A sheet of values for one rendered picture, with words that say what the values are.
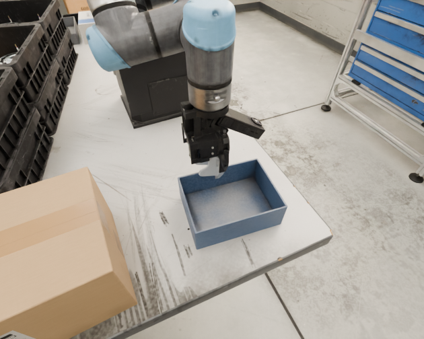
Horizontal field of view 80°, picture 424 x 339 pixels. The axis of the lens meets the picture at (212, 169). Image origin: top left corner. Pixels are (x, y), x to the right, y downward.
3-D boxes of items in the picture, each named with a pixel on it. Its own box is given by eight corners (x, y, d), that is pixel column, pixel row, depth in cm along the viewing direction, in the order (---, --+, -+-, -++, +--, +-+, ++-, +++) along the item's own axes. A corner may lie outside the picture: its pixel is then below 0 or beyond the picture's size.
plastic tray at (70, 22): (38, 31, 138) (33, 20, 134) (77, 25, 143) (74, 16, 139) (35, 50, 121) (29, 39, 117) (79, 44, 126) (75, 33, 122)
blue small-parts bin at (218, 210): (254, 176, 67) (257, 157, 62) (281, 224, 58) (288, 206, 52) (180, 195, 63) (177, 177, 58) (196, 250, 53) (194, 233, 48)
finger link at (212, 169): (197, 181, 61) (195, 153, 54) (221, 176, 62) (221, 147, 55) (200, 192, 59) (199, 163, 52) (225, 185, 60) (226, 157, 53)
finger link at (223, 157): (213, 163, 58) (213, 133, 52) (221, 161, 59) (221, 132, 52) (220, 177, 55) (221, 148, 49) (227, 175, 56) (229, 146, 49)
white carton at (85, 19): (110, 41, 128) (104, 21, 121) (85, 44, 125) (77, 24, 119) (108, 27, 141) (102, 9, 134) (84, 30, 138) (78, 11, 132)
